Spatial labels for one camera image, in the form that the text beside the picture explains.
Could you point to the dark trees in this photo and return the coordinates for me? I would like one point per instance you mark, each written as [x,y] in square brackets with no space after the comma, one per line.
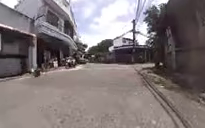
[153,23]

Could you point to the grey building with shutter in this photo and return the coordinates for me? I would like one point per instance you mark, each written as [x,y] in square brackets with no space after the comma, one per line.
[10,60]

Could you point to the dark building with blue roof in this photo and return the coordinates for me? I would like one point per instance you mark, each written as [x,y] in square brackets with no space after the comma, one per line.
[125,53]

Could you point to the dark shaded wall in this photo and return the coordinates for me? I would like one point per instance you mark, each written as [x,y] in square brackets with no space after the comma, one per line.
[193,43]

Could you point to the grey concrete road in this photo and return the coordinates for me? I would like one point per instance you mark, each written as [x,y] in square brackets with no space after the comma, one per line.
[86,96]

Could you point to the straight utility pole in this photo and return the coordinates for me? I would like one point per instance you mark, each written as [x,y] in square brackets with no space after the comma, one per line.
[134,36]

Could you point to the grey pavement strip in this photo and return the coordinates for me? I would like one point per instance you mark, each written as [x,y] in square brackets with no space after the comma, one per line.
[186,103]

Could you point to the green trees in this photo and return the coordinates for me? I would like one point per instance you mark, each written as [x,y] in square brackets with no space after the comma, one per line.
[101,48]

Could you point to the white multi-storey building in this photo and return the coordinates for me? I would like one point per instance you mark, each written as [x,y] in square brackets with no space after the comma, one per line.
[53,30]

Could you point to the parked motorcycles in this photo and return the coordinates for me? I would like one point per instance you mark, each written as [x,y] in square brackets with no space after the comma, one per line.
[69,62]

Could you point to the pale kerb pavement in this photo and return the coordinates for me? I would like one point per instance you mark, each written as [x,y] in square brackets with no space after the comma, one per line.
[13,78]

